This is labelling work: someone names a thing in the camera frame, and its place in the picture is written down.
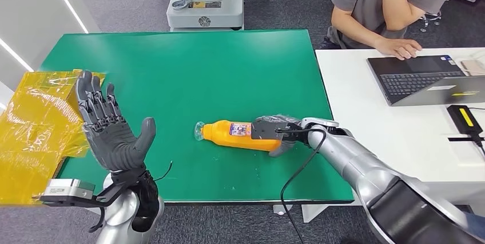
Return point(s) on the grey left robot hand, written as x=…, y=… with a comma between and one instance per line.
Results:
x=113, y=144

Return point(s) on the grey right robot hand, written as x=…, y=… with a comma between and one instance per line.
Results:
x=284, y=148

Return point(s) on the orange detergent bottle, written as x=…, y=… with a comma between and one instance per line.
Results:
x=227, y=138

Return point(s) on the white robot base machine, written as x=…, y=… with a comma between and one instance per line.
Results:
x=212, y=11

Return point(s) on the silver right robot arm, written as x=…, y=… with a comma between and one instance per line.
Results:
x=360, y=166

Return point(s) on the person's right forearm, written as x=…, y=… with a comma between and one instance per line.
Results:
x=352, y=30

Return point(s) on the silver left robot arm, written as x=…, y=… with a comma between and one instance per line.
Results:
x=125, y=212

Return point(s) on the green table mat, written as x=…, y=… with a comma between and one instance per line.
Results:
x=170, y=83

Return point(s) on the yellow foil-wrapped box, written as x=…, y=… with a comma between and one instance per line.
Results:
x=30, y=140

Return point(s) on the white table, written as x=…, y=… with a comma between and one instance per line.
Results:
x=379, y=128

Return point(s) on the dark grey laptop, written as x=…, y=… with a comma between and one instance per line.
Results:
x=409, y=79

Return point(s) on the person's right hand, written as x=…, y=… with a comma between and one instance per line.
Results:
x=398, y=47

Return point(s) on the black power adapter yellow label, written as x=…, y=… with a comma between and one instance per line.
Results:
x=460, y=121

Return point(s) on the office chair base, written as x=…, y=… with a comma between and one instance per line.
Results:
x=430, y=19

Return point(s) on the papers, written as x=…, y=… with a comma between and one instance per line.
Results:
x=471, y=64

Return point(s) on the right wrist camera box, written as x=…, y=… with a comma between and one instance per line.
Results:
x=265, y=130

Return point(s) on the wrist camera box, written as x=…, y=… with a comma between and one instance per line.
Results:
x=68, y=191
x=265, y=130

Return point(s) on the grey table bracket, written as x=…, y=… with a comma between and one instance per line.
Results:
x=280, y=210

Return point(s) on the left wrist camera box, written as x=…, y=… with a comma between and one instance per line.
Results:
x=68, y=191

